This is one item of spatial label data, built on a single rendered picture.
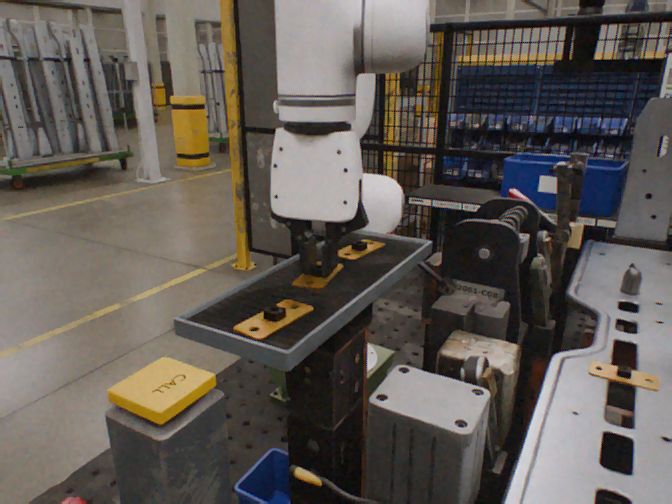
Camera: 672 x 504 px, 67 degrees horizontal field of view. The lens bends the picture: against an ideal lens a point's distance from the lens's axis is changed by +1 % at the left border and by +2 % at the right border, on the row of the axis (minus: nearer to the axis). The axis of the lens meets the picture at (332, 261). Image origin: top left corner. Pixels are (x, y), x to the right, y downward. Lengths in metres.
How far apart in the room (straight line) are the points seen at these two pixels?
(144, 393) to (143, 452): 0.04
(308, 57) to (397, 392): 0.33
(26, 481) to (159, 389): 1.90
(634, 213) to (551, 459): 0.96
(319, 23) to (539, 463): 0.50
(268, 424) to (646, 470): 0.72
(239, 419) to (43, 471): 1.28
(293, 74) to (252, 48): 3.09
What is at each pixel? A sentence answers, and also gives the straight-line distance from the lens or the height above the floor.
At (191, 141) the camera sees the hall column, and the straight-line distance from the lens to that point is 8.38.
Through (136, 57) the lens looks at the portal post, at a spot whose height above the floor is 1.61.
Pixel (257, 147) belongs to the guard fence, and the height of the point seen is 0.93.
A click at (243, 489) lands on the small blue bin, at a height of 0.77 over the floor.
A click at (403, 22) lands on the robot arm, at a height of 1.44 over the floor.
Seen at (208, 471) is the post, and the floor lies 1.08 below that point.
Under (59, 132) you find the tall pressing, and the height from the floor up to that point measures 0.62.
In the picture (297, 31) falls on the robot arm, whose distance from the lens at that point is 0.54.
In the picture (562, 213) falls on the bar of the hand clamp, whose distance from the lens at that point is 1.21.
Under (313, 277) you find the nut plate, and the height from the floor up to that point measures 1.16.
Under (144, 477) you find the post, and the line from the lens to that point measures 0.45.
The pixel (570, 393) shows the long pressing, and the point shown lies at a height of 1.00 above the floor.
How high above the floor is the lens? 1.39
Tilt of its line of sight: 20 degrees down
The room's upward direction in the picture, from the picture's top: straight up
